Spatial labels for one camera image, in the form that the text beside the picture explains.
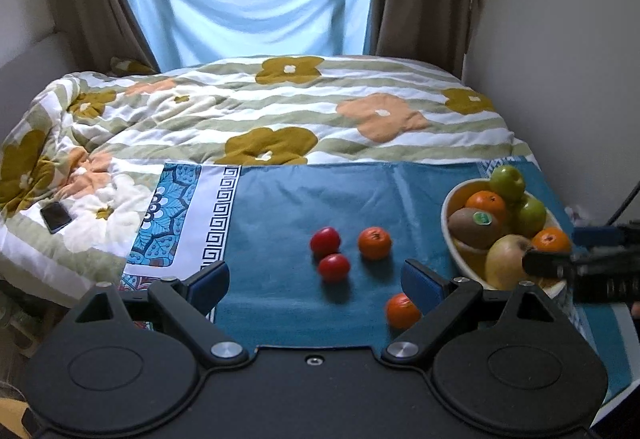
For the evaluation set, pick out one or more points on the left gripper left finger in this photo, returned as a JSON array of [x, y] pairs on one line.
[[183, 308]]

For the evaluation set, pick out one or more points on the brownish wrinkled apple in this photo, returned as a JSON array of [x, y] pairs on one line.
[[503, 265]]

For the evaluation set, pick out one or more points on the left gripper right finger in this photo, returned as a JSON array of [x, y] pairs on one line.
[[448, 310]]

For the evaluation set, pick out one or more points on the brown kiwi with sticker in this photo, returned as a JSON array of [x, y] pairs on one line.
[[475, 228]]

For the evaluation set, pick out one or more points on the black smartphone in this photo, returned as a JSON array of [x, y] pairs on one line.
[[55, 216]]

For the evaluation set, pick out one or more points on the red tomato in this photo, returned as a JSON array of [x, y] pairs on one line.
[[324, 242], [334, 268]]

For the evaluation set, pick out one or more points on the cream yellow fruit bowl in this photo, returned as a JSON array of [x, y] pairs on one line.
[[470, 260]]

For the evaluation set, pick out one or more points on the blue patterned cloth mat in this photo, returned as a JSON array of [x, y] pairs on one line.
[[260, 220]]

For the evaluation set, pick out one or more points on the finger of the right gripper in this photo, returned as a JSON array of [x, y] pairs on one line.
[[611, 277], [607, 236]]

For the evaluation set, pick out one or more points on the grey headboard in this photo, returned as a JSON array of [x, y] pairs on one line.
[[29, 73]]

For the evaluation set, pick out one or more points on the white plastic bag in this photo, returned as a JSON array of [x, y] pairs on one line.
[[578, 216]]

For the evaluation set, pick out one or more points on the light blue window sheet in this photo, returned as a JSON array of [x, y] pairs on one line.
[[185, 33]]

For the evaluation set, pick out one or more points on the person right hand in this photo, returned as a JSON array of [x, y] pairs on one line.
[[635, 310]]

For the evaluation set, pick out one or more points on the large orange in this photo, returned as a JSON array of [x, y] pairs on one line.
[[552, 240], [489, 202]]

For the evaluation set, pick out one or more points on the green apple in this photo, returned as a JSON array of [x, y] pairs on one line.
[[530, 216], [507, 182]]

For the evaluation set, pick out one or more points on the small mandarin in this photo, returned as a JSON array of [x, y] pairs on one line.
[[374, 243], [401, 313]]

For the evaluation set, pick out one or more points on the floral striped duvet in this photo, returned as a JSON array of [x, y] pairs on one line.
[[98, 143]]

